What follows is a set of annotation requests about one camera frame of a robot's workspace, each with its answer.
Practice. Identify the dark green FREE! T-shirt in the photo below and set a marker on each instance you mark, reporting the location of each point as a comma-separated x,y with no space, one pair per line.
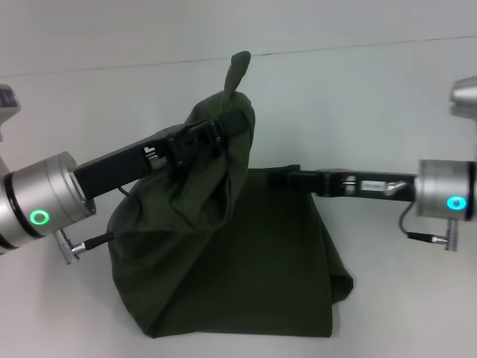
231,242

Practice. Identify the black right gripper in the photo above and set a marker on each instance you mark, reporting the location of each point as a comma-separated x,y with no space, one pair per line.
372,184

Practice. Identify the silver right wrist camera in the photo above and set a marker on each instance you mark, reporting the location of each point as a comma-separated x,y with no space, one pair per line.
466,97

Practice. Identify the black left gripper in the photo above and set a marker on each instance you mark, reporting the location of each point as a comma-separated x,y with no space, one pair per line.
123,168

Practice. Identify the silver round connector plug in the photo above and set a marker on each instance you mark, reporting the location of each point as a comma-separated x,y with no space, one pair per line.
397,187

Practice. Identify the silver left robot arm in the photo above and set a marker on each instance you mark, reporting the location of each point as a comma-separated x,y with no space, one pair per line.
44,201

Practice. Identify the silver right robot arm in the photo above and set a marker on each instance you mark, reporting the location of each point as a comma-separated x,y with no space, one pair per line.
443,190

